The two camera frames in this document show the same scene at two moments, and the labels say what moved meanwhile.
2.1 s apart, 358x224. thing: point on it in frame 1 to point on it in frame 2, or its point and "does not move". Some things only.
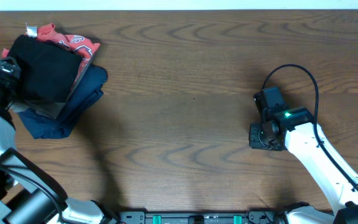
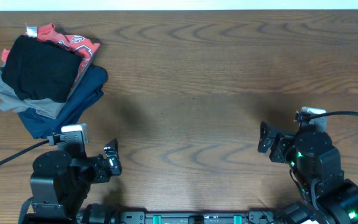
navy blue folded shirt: [87, 91] does not move
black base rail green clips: [251, 217] does not move
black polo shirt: [48, 72] does not move
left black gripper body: [1, 91] to [99, 172]
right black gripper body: [259, 137] to [284, 145]
